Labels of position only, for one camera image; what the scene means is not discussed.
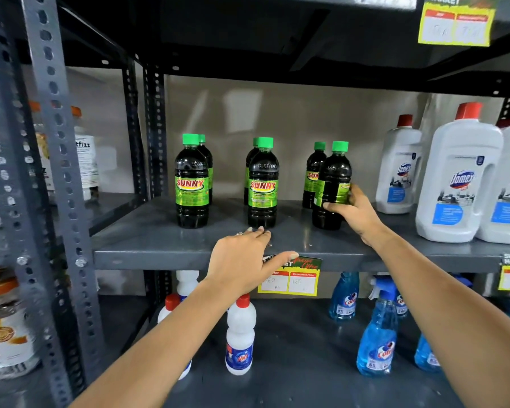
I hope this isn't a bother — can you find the person's right hand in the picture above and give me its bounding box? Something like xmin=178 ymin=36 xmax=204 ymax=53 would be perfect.
xmin=322 ymin=182 xmax=388 ymax=248

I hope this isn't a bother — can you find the person's left hand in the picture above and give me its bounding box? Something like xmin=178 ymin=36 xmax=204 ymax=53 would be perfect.
xmin=206 ymin=226 xmax=300 ymax=298

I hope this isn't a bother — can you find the green-capped dark liquid bottle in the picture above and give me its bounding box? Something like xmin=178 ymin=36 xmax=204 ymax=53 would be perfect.
xmin=312 ymin=141 xmax=352 ymax=231

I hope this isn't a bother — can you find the person's right forearm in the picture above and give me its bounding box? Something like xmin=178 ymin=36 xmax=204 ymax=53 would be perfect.
xmin=365 ymin=230 xmax=510 ymax=408

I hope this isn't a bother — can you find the person's left forearm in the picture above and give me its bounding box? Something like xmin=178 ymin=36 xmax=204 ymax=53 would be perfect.
xmin=69 ymin=277 xmax=244 ymax=408

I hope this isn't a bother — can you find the row of dark bottles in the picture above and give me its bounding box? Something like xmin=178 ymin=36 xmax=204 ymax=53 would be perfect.
xmin=175 ymin=133 xmax=328 ymax=229

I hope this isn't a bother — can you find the grey metal shelving rack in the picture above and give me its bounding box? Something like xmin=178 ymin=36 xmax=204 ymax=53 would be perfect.
xmin=56 ymin=0 xmax=510 ymax=408

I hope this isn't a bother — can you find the clear orange-capped bottle white label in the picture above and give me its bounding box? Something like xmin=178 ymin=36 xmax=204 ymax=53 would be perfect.
xmin=69 ymin=105 xmax=101 ymax=203
xmin=27 ymin=101 xmax=57 ymax=192

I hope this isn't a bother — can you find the perforated grey metal rack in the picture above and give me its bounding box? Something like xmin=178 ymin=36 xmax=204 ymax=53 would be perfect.
xmin=0 ymin=0 xmax=150 ymax=408

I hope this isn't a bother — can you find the clear jar with orange lid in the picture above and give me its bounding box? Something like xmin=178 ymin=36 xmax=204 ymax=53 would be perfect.
xmin=0 ymin=274 xmax=42 ymax=381

